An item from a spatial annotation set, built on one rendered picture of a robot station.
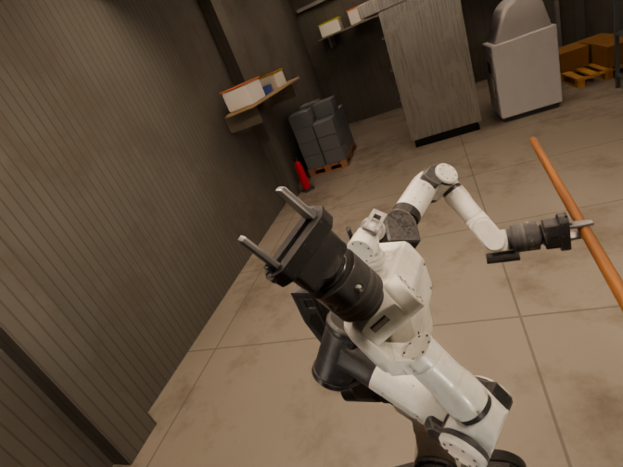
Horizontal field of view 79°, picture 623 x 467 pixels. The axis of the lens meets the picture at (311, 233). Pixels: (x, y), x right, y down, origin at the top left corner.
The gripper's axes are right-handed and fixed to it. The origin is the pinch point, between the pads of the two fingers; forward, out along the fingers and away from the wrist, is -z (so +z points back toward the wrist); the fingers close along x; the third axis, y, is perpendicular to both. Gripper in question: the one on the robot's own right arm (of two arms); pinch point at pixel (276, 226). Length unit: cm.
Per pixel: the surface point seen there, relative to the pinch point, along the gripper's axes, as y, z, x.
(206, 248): -352, 81, -2
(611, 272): 0, 75, 44
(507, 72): -308, 248, 427
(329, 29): -681, 79, 521
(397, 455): -94, 162, -34
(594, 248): -7, 78, 52
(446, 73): -360, 198, 391
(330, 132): -503, 161, 271
